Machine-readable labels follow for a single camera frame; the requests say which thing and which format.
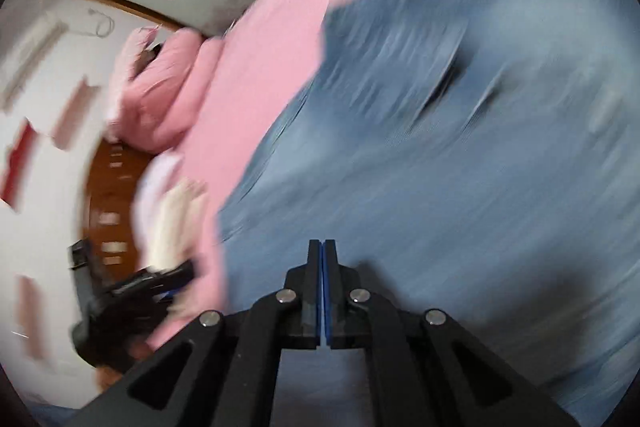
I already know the blue denim jacket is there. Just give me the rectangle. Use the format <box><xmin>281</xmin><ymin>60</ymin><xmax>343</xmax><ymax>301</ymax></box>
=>
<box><xmin>215</xmin><ymin>0</ymin><xmax>640</xmax><ymax>418</ymax></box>

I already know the pale pink pillow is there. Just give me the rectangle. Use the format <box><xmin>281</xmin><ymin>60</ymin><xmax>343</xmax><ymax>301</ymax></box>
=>
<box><xmin>134</xmin><ymin>154</ymin><xmax>182</xmax><ymax>258</ymax></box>

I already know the cream folded cloth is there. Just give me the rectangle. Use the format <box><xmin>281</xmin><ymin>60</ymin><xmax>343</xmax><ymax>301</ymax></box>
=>
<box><xmin>149</xmin><ymin>179</ymin><xmax>207</xmax><ymax>275</ymax></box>

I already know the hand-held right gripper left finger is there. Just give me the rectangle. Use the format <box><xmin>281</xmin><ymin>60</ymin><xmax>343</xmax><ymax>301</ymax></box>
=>
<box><xmin>65</xmin><ymin>239</ymin><xmax>324</xmax><ymax>427</ymax></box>

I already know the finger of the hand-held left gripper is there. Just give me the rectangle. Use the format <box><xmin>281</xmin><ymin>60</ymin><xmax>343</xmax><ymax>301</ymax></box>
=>
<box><xmin>111</xmin><ymin>259</ymin><xmax>197</xmax><ymax>308</ymax></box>

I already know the brown wooden cabinet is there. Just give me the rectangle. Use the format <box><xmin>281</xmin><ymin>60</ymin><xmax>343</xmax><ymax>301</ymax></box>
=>
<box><xmin>82</xmin><ymin>139</ymin><xmax>168</xmax><ymax>288</ymax></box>

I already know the pink folded quilt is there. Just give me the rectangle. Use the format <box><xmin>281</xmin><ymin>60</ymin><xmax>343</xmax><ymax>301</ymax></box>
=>
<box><xmin>105</xmin><ymin>27</ymin><xmax>226</xmax><ymax>152</ymax></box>

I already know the white wall air conditioner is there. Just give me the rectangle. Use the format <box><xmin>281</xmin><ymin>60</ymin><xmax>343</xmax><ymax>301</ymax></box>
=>
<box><xmin>0</xmin><ymin>13</ymin><xmax>68</xmax><ymax>112</ymax></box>

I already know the red wall hanging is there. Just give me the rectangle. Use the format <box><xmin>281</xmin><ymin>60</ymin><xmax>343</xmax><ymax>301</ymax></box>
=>
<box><xmin>0</xmin><ymin>119</ymin><xmax>38</xmax><ymax>205</ymax></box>

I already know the pink bed sheet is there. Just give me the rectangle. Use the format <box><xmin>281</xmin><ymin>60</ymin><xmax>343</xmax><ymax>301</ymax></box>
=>
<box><xmin>150</xmin><ymin>0</ymin><xmax>621</xmax><ymax>350</ymax></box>

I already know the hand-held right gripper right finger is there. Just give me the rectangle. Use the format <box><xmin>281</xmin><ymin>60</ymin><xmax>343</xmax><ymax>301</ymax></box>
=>
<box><xmin>324</xmin><ymin>239</ymin><xmax>581</xmax><ymax>427</ymax></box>

